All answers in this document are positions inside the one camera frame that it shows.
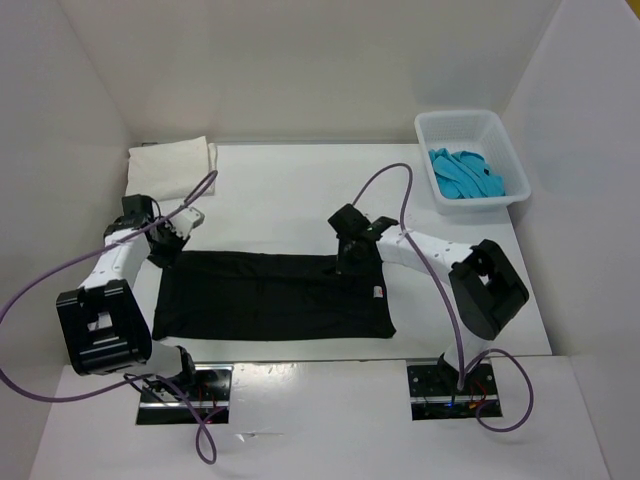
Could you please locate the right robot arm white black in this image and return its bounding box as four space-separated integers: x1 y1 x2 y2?
328 203 530 393

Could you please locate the black t shirt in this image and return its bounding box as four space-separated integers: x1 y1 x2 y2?
152 251 396 342

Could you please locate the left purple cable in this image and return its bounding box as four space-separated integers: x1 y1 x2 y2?
0 169 229 465

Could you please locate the cyan t shirt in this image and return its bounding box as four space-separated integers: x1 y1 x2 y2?
428 148 506 200

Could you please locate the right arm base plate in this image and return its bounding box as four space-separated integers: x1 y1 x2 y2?
406 361 502 421

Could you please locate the white t shirt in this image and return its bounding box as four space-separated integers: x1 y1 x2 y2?
125 136 217 201

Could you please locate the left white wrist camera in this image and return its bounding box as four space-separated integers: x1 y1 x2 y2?
171 207 205 240

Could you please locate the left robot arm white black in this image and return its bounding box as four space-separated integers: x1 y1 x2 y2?
56 194 205 400

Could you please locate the white plastic basket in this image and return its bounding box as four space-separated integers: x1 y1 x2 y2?
414 110 531 215

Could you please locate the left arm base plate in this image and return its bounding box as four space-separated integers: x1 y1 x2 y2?
136 363 233 426

